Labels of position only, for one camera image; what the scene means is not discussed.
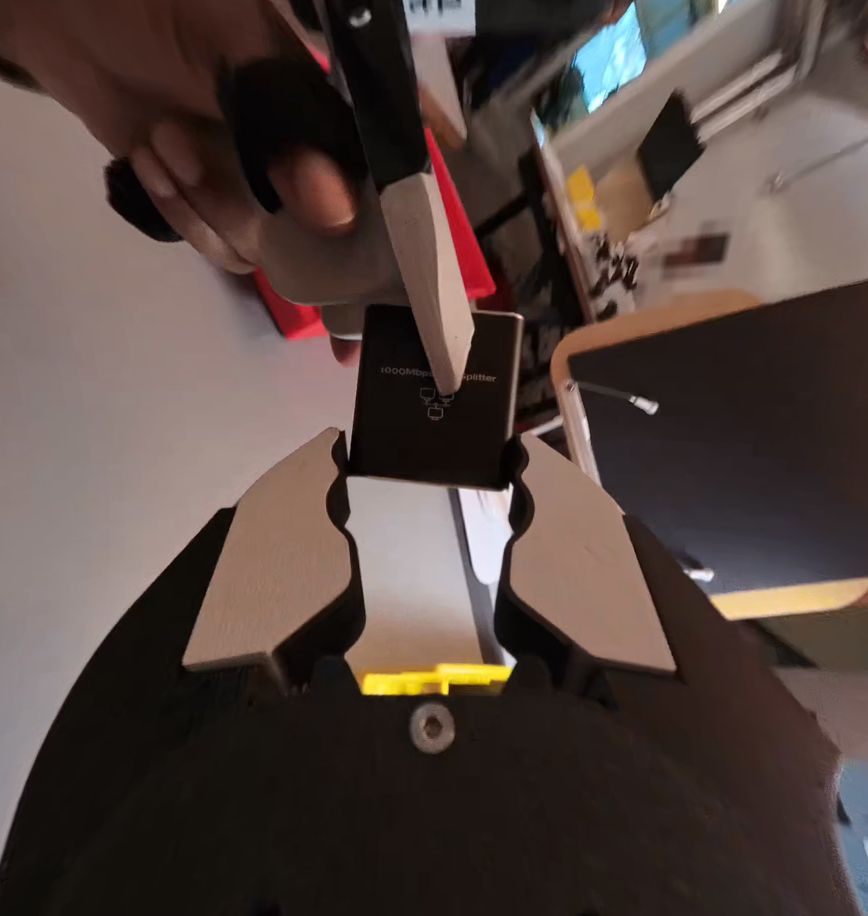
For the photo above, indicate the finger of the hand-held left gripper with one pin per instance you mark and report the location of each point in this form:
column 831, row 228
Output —
column 434, row 286

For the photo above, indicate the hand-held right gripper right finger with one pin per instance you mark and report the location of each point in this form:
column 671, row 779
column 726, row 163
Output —
column 584, row 572

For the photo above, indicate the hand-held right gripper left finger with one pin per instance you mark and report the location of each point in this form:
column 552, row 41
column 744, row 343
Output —
column 276, row 565

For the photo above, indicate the red plastic bin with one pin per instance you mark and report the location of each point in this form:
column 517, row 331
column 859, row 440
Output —
column 470, row 265

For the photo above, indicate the black ethernet splitter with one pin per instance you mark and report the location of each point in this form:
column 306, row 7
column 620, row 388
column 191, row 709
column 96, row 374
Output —
column 405, row 444

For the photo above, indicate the yellow plastic bin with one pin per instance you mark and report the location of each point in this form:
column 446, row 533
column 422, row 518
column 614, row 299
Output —
column 581, row 186
column 441, row 680

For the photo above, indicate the person's left hand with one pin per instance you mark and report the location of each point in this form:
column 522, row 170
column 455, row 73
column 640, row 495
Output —
column 119, row 71

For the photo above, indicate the white board peg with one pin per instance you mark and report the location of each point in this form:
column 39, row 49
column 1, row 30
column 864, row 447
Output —
column 645, row 406

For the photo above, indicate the black backdrop board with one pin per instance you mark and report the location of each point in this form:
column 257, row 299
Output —
column 727, row 465

